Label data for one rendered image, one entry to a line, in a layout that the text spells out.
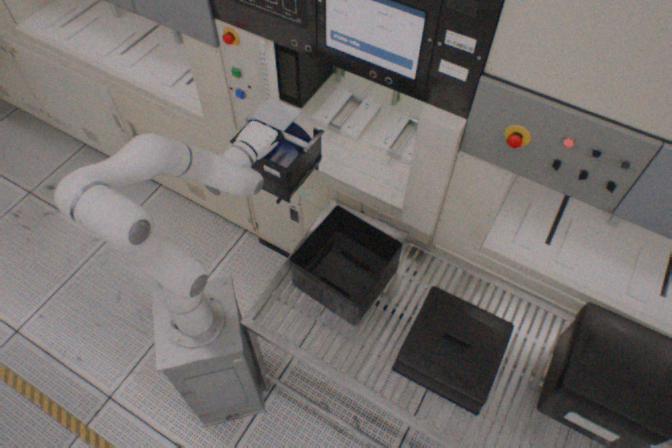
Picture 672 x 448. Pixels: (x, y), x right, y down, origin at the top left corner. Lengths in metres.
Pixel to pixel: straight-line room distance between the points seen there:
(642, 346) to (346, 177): 1.09
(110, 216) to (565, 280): 1.42
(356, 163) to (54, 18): 1.70
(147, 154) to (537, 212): 1.37
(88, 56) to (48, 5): 0.49
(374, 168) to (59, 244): 1.83
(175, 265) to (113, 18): 1.74
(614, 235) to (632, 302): 0.26
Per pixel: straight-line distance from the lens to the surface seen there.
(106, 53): 2.74
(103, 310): 2.92
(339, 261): 1.95
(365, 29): 1.51
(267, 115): 1.70
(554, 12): 1.30
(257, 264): 2.84
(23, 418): 2.87
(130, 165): 1.24
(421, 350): 1.74
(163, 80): 2.52
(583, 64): 1.35
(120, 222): 1.19
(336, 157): 2.10
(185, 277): 1.50
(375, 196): 1.99
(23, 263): 3.24
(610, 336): 1.76
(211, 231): 2.99
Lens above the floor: 2.47
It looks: 54 degrees down
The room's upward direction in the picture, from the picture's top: 1 degrees clockwise
